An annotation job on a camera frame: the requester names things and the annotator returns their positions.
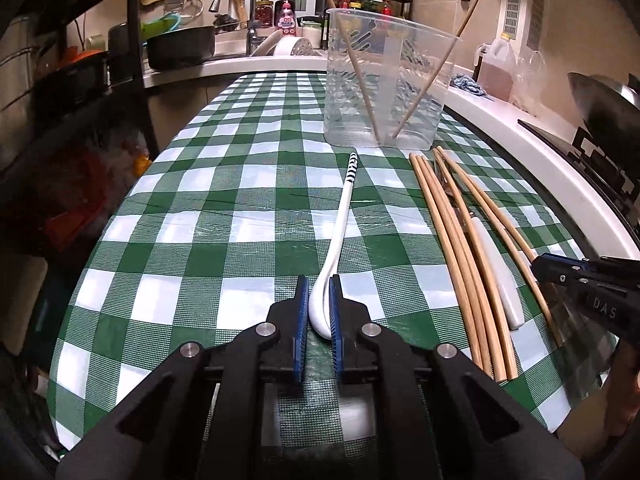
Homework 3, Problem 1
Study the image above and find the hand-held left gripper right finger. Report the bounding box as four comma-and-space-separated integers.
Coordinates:
329, 275, 584, 480

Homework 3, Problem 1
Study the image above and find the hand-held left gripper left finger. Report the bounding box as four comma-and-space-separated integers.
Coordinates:
57, 275, 311, 480

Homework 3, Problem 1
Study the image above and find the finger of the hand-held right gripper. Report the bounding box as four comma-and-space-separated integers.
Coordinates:
582, 256, 640, 287
531, 254, 592, 293

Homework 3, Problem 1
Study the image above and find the fork with white handle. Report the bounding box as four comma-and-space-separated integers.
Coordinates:
434, 162, 525, 331

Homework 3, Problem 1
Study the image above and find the wooden chopstick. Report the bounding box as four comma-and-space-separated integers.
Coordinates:
416, 155, 500, 381
389, 0, 483, 140
409, 154, 485, 368
432, 150, 519, 380
435, 147, 563, 346
422, 156, 510, 381
307, 0, 382, 145
440, 147, 541, 263

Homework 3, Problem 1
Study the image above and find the white spoon with striped handle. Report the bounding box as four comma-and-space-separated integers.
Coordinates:
307, 152, 360, 340

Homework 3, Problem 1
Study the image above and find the clear plastic container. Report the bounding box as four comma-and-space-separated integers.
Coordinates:
322, 7, 465, 150

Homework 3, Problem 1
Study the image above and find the person's right hand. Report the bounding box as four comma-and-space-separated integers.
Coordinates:
605, 345, 640, 441

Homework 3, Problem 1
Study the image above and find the black gas stove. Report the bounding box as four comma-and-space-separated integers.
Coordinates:
517, 117, 640, 223

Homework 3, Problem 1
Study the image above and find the green checkered tablecloth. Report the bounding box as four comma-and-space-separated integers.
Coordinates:
47, 71, 618, 461

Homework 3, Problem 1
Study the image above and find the black wok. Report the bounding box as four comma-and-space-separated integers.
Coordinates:
567, 72, 640, 147

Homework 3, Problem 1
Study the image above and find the clear plastic bag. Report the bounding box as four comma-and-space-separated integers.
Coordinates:
512, 50, 551, 111

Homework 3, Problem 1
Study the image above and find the blue cloth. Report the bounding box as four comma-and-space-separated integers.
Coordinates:
450, 74, 489, 98

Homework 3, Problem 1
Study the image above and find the cooking oil jug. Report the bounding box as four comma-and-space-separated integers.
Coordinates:
474, 34, 518, 102

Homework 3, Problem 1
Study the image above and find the white round strainer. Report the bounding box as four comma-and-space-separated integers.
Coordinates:
272, 35, 317, 59

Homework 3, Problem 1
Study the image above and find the black metal shelf rack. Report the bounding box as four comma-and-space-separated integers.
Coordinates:
0, 0, 162, 171

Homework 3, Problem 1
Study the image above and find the pink soap bottle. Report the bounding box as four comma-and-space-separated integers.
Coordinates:
272, 0, 301, 30

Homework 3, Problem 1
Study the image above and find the green plastic basin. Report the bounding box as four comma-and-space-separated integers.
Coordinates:
140, 14, 182, 41

